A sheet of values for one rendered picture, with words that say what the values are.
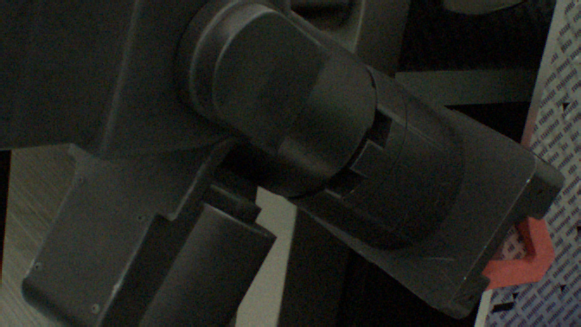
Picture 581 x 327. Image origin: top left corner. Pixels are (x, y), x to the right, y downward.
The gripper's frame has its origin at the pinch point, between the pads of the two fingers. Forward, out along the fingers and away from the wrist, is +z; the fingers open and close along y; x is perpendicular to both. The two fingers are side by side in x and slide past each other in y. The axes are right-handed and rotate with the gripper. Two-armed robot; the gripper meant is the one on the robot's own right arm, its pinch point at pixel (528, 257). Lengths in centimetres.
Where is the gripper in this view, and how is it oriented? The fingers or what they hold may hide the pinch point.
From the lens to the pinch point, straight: 51.2
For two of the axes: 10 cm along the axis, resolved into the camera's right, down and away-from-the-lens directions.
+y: 5.3, 3.8, -7.6
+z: 6.6, 3.8, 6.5
